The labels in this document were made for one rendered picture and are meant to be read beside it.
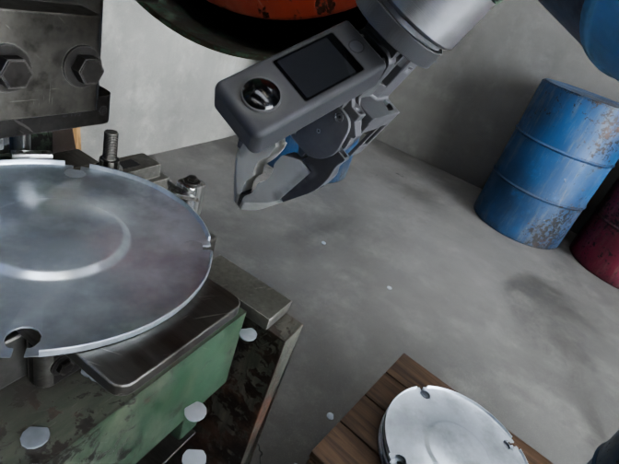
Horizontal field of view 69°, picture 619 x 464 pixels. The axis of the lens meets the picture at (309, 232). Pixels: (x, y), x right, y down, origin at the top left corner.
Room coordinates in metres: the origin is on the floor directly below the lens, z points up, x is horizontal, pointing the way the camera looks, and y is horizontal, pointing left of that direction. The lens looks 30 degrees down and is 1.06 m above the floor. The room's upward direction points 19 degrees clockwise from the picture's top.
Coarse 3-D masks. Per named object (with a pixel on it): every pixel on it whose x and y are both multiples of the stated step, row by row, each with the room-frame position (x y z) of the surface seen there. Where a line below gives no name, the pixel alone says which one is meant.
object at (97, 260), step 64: (0, 192) 0.36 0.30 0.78; (64, 192) 0.39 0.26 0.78; (128, 192) 0.44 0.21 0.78; (0, 256) 0.27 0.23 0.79; (64, 256) 0.30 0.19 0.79; (128, 256) 0.33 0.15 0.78; (192, 256) 0.36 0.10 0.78; (0, 320) 0.22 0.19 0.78; (64, 320) 0.24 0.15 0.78; (128, 320) 0.26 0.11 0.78
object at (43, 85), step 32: (0, 0) 0.32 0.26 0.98; (32, 0) 0.35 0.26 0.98; (64, 0) 0.37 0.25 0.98; (96, 0) 0.40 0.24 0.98; (0, 32) 0.30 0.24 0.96; (32, 32) 0.32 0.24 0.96; (64, 32) 0.34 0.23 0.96; (96, 32) 0.37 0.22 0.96; (0, 64) 0.29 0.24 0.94; (32, 64) 0.32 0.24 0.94; (64, 64) 0.34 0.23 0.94; (96, 64) 0.35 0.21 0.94; (0, 96) 0.30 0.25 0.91; (32, 96) 0.32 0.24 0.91; (64, 96) 0.34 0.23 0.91; (96, 96) 0.37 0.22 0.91
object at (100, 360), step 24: (216, 288) 0.33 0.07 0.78; (192, 312) 0.29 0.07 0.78; (216, 312) 0.30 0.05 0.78; (24, 336) 0.27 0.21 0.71; (144, 336) 0.25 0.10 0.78; (168, 336) 0.26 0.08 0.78; (192, 336) 0.26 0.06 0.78; (48, 360) 0.27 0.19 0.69; (72, 360) 0.21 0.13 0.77; (96, 360) 0.21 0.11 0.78; (120, 360) 0.22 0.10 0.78; (144, 360) 0.23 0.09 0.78; (168, 360) 0.24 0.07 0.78; (48, 384) 0.27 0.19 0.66; (120, 384) 0.20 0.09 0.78
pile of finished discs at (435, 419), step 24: (408, 408) 0.64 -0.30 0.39; (432, 408) 0.66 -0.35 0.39; (456, 408) 0.68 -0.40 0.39; (480, 408) 0.70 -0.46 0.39; (384, 432) 0.57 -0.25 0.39; (408, 432) 0.58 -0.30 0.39; (432, 432) 0.60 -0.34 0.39; (456, 432) 0.62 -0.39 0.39; (480, 432) 0.64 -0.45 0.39; (504, 432) 0.66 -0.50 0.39; (384, 456) 0.53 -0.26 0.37; (408, 456) 0.53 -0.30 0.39; (432, 456) 0.55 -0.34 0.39; (456, 456) 0.56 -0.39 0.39; (480, 456) 0.58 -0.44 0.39; (504, 456) 0.61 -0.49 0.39
